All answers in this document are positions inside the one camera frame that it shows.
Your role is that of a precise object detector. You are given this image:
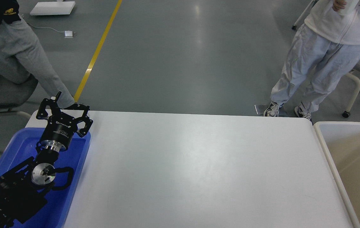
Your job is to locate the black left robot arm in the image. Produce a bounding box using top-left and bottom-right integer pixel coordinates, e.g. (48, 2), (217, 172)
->
(0, 92), (93, 228)

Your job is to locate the person in white clothes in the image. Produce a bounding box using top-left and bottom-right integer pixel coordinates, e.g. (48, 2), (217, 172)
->
(263, 0), (360, 120)

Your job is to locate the blue plastic tray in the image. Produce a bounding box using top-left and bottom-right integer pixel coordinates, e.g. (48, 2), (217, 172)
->
(0, 128), (91, 228)

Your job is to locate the small white floor box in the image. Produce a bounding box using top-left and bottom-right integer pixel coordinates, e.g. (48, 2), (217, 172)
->
(64, 30), (74, 38)

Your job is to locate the beige plastic bin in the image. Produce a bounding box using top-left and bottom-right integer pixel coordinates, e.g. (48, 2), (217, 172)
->
(314, 121), (360, 228)

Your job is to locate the left metal floor plate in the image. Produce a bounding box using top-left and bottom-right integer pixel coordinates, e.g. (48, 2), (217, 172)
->
(255, 104), (269, 116)

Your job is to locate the white floor cable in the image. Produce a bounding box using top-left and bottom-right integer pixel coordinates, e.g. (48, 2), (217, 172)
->
(22, 13), (66, 34)

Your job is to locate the white drink cup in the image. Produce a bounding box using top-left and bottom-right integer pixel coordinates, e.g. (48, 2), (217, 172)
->
(338, 0), (359, 16)

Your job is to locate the right metal floor plate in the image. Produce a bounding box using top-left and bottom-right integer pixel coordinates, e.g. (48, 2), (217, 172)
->
(279, 106), (287, 116)

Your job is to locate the metal floor plate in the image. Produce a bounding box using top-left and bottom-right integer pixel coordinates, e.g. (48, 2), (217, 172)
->
(279, 106), (287, 116)
(255, 104), (269, 116)

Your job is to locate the white flat board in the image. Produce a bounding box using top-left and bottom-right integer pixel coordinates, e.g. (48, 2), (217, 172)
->
(29, 1), (76, 16)

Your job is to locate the grey chair at left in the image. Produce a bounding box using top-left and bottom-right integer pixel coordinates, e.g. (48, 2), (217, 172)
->
(0, 75), (38, 119)

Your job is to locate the person in grey sweatpants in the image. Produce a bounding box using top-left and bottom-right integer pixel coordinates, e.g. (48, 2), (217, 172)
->
(0, 0), (77, 109)

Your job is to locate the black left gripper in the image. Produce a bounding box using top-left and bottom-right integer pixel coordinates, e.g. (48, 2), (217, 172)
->
(36, 92), (93, 151)

